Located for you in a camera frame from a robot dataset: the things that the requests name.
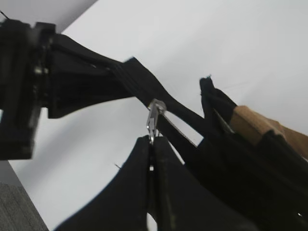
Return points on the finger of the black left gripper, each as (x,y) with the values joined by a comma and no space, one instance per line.
(76,82)

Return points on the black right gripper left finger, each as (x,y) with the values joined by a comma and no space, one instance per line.
(122,205)

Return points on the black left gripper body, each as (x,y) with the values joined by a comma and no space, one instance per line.
(24,68)

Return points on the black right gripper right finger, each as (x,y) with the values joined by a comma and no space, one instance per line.
(183,203)

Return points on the black canvas tote bag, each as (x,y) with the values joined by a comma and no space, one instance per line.
(266,183)

